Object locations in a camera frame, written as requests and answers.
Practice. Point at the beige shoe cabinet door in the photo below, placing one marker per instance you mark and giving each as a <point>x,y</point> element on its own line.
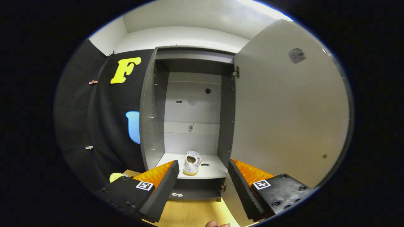
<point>284,110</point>

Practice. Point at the long ceiling light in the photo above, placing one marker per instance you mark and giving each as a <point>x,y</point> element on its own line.
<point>271,11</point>

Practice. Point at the white shoe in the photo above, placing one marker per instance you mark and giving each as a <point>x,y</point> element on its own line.
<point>192,165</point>

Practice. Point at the metal door hinge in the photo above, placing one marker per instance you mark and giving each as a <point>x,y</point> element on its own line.
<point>223,188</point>
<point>236,72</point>

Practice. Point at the yellow plush toy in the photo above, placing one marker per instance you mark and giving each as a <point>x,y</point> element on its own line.
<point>115,177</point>

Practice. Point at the grey shoe cabinet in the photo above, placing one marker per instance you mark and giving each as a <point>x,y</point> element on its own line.
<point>151,110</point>

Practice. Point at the black clip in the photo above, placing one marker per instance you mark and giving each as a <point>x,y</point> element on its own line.
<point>111,53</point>

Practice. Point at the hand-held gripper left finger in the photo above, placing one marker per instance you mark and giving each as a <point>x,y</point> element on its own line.
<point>162,192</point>

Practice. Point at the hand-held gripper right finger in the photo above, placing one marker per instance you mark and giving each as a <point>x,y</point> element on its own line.
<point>243,192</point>

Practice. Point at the black backdrop cloth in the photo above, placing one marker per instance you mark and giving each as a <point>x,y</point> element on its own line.
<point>79,119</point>

